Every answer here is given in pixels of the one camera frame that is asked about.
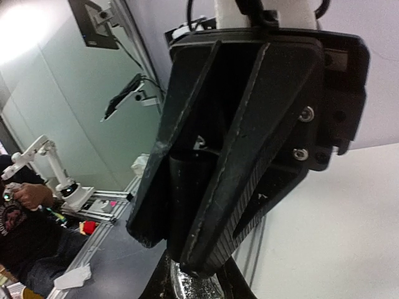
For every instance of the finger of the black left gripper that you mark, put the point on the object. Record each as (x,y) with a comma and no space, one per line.
(279,104)
(190,76)

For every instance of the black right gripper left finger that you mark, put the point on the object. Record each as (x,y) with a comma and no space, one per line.
(160,284)

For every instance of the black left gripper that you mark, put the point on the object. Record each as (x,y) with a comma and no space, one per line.
(331,116)

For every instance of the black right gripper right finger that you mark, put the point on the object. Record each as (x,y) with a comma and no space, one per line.
(232,282)

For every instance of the clear nail polish bottle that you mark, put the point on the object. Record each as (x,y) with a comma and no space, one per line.
(187,287)

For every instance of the black nail polish cap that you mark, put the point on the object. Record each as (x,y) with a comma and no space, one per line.
(190,172)

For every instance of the black monitor on arm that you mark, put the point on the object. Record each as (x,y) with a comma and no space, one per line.
(93,25)

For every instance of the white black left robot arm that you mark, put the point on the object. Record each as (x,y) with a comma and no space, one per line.
(286,173)

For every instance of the crumpled white tissue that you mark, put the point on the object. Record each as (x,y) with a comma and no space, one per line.
(74,278)

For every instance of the seated person in background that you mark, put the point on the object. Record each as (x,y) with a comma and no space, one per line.
(35,250)

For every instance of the aluminium table frame rail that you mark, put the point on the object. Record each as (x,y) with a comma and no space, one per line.
(108,232)

